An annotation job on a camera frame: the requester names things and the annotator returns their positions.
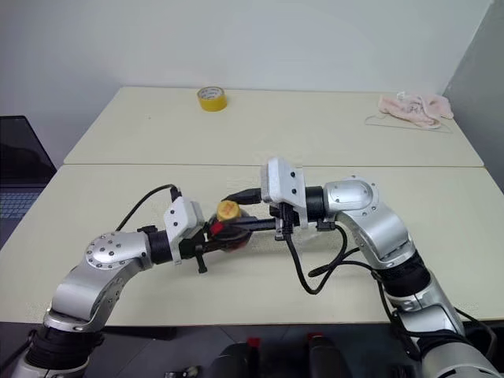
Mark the small black white object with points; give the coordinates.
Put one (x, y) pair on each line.
(185, 372)

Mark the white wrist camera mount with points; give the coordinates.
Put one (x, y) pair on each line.
(182, 218)
(281, 181)

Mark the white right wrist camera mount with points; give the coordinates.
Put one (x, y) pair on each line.
(281, 181)

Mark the dark laptop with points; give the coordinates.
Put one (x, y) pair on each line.
(21, 157)

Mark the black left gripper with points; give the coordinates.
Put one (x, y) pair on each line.
(191, 245)

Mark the yellow tape roll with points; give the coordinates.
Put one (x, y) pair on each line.
(212, 101)

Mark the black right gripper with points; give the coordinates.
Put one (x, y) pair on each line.
(287, 218)

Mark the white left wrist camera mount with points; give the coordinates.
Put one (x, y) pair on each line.
(182, 218)

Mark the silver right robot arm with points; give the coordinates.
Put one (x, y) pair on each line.
(378, 232)

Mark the pink cloth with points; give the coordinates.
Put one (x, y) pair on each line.
(417, 108)

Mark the dark drink bottle red label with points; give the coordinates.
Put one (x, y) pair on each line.
(228, 210)

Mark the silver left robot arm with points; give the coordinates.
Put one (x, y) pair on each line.
(98, 275)

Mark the dark rounded shape red mark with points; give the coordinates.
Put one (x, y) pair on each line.
(325, 354)
(236, 358)

